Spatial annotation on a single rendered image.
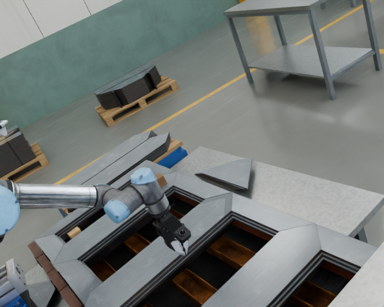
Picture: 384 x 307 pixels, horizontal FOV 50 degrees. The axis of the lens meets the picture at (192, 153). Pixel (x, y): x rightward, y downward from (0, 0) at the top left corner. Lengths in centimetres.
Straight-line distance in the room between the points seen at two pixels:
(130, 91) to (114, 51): 271
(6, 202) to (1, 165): 484
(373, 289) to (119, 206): 73
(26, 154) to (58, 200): 462
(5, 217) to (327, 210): 115
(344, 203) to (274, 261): 44
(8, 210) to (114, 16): 779
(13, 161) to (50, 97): 289
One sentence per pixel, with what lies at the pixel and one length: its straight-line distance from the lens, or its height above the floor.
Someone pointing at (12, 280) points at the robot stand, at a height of 97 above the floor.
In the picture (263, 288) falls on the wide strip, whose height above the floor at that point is 85.
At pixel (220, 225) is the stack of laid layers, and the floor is 83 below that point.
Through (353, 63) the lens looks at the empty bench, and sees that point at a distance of 442.
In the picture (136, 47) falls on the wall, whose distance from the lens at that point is 889.
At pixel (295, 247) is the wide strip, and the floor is 85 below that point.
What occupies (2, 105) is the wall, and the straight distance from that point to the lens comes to 855.
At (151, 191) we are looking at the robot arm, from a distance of 133.
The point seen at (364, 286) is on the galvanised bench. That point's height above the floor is 105.
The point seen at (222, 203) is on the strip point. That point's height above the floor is 85.
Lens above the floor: 182
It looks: 26 degrees down
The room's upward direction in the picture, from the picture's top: 24 degrees counter-clockwise
